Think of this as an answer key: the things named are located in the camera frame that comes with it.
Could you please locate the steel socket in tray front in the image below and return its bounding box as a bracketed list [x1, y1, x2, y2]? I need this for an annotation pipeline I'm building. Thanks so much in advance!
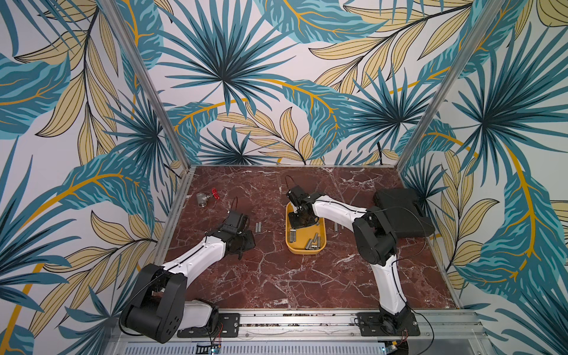
[305, 233, 320, 250]

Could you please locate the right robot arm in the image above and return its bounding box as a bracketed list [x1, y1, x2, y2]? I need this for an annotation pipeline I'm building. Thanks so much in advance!
[286, 185, 420, 337]

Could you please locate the metal valve red handle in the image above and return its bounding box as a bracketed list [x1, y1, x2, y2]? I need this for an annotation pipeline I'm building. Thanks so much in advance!
[195, 188, 220, 208]

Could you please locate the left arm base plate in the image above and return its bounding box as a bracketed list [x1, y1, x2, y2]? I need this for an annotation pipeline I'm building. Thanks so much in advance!
[177, 313, 241, 339]

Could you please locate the aluminium front rail frame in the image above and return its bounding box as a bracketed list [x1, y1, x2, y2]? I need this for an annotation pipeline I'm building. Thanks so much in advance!
[105, 309, 495, 354]

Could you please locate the yellow plastic storage tray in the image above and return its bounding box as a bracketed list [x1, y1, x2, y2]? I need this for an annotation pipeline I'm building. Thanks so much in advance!
[285, 203, 327, 255]

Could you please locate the black plastic tool case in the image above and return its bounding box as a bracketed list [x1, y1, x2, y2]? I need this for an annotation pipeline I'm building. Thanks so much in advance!
[374, 188, 435, 239]

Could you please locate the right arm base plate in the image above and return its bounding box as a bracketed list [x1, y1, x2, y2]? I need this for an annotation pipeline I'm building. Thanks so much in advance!
[355, 312, 421, 338]

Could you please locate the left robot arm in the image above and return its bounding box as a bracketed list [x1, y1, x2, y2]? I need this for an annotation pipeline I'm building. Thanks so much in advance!
[118, 210, 255, 344]

